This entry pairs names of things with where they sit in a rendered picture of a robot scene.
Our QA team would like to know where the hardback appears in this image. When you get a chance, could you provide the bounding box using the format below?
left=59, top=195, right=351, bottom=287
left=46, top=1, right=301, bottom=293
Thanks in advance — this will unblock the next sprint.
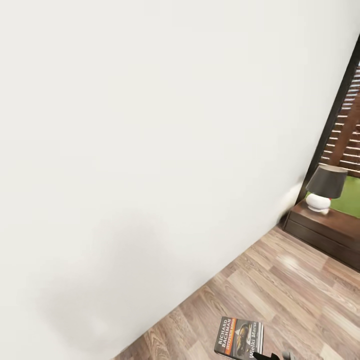
left=214, top=316, right=264, bottom=360

